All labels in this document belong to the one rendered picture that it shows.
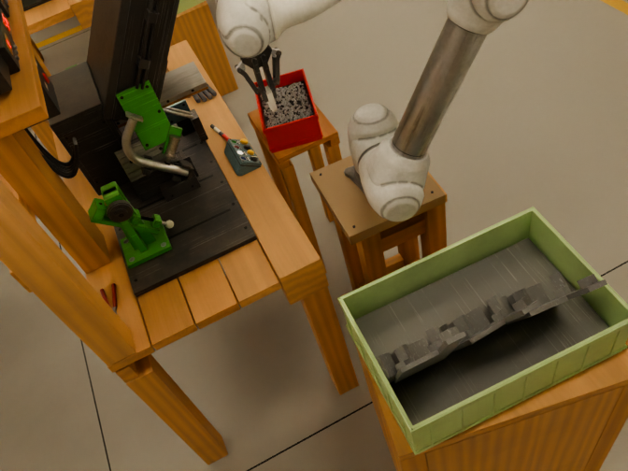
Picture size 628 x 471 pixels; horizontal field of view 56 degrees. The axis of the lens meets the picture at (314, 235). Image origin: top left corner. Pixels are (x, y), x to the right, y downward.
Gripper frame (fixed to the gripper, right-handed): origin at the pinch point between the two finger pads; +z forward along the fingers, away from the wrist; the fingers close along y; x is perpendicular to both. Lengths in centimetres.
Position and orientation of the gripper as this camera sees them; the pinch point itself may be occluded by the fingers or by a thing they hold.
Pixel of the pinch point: (270, 99)
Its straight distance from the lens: 168.7
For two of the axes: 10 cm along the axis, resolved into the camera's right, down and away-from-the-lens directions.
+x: -4.1, -6.5, 6.4
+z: 1.9, 6.2, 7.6
